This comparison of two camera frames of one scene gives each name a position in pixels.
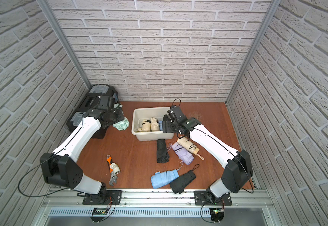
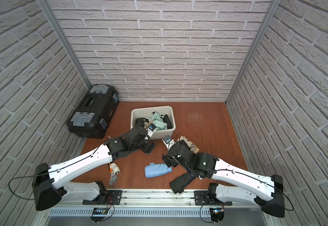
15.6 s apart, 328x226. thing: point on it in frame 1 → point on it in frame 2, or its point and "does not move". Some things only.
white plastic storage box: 143,113 does not move
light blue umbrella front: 162,178 → 153,170
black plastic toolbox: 90,101 does not move
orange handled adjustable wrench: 114,177 does not move
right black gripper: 166,126 → 168,160
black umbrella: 162,156 → 139,122
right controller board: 217,214 does not move
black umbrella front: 178,185 does not move
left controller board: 99,213 does not move
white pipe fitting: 116,169 does not move
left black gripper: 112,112 → 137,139
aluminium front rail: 71,198 does not move
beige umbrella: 190,146 does not move
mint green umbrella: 123,125 → 158,121
